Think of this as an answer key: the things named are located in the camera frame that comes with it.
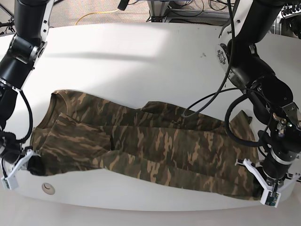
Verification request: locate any camouflage T-shirt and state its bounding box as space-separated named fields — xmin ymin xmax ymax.
xmin=30 ymin=90 xmax=261 ymax=201

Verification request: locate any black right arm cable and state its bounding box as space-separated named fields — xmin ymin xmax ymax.
xmin=0 ymin=89 xmax=33 ymax=146

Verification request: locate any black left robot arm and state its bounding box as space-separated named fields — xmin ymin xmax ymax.
xmin=219 ymin=0 xmax=301 ymax=192

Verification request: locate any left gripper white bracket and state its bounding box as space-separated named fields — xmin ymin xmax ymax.
xmin=235 ymin=158 xmax=301 ymax=195

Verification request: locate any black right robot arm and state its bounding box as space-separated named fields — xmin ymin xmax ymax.
xmin=0 ymin=0 xmax=54 ymax=190

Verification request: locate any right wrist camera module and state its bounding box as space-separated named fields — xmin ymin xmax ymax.
xmin=0 ymin=176 xmax=19 ymax=190

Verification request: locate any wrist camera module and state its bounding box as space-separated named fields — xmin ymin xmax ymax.
xmin=0 ymin=176 xmax=19 ymax=190
xmin=260 ymin=189 xmax=281 ymax=208

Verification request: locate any left table grommet hole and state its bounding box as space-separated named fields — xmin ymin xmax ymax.
xmin=41 ymin=183 xmax=55 ymax=195

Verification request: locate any yellow cable on floor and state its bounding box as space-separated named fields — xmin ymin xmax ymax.
xmin=75 ymin=8 xmax=118 ymax=26

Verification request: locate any aluminium frame post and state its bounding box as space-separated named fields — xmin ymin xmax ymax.
xmin=147 ymin=0 xmax=170 ymax=22

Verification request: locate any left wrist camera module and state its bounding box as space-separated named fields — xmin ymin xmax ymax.
xmin=260 ymin=189 xmax=281 ymax=208

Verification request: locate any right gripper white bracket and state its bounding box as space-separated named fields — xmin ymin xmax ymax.
xmin=0 ymin=146 xmax=45 ymax=177

